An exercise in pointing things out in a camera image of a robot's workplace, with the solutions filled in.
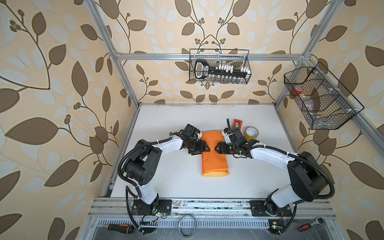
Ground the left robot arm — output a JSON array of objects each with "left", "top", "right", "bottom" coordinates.
[{"left": 118, "top": 124, "right": 211, "bottom": 206}]

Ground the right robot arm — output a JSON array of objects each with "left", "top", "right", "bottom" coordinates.
[{"left": 215, "top": 128, "right": 336, "bottom": 216}]

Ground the yellow tape roll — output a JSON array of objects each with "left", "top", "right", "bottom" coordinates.
[{"left": 245, "top": 127, "right": 259, "bottom": 141}]

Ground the red tape dispenser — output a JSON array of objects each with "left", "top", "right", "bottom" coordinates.
[{"left": 232, "top": 119, "right": 243, "bottom": 130}]

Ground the black socket tool set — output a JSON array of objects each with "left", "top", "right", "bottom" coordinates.
[{"left": 192, "top": 60, "right": 252, "bottom": 81}]

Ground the red capped item in basket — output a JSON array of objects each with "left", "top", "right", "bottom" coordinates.
[{"left": 293, "top": 86, "right": 304, "bottom": 96}]

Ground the orange black screwdriver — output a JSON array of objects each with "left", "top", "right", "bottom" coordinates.
[{"left": 107, "top": 224, "right": 135, "bottom": 234}]

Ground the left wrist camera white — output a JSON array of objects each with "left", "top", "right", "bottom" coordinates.
[{"left": 196, "top": 130, "right": 203, "bottom": 139}]

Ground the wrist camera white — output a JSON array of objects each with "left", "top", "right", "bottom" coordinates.
[
  {"left": 196, "top": 130, "right": 203, "bottom": 139},
  {"left": 222, "top": 128, "right": 233, "bottom": 144}
]

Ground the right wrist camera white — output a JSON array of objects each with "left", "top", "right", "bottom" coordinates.
[{"left": 222, "top": 128, "right": 233, "bottom": 144}]

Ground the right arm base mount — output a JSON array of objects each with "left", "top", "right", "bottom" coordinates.
[{"left": 249, "top": 200, "right": 293, "bottom": 218}]

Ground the metal ring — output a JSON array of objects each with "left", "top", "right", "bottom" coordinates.
[{"left": 177, "top": 214, "right": 198, "bottom": 239}]

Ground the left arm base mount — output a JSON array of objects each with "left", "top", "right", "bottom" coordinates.
[{"left": 132, "top": 199, "right": 173, "bottom": 217}]

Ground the black wire basket back wall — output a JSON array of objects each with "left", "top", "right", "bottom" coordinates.
[{"left": 189, "top": 48, "right": 252, "bottom": 85}]

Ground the black wire basket wall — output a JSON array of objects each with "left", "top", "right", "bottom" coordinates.
[
  {"left": 189, "top": 48, "right": 252, "bottom": 85},
  {"left": 284, "top": 62, "right": 364, "bottom": 130}
]

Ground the black wire basket right wall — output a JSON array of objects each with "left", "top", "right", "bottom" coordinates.
[{"left": 284, "top": 62, "right": 364, "bottom": 130}]

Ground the red handled ratchet wrench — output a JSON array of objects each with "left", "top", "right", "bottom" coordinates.
[{"left": 298, "top": 217, "right": 325, "bottom": 232}]

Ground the aluminium front rail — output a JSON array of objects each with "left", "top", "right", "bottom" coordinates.
[{"left": 88, "top": 198, "right": 337, "bottom": 220}]

